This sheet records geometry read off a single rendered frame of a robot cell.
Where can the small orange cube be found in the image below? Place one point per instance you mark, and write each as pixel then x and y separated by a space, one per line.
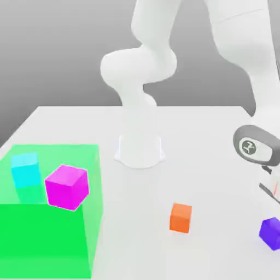
pixel 180 219

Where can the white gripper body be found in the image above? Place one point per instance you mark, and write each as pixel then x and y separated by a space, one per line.
pixel 269 182

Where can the small purple cube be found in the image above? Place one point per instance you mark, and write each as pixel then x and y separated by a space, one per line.
pixel 271 234

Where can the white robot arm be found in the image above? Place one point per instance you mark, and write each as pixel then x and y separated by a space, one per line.
pixel 140 65

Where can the small cyan cube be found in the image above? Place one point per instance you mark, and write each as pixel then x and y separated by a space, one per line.
pixel 26 175

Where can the large green box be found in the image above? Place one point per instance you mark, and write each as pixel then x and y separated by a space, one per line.
pixel 41 240

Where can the small magenta cube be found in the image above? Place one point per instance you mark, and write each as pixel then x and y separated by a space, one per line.
pixel 65 190

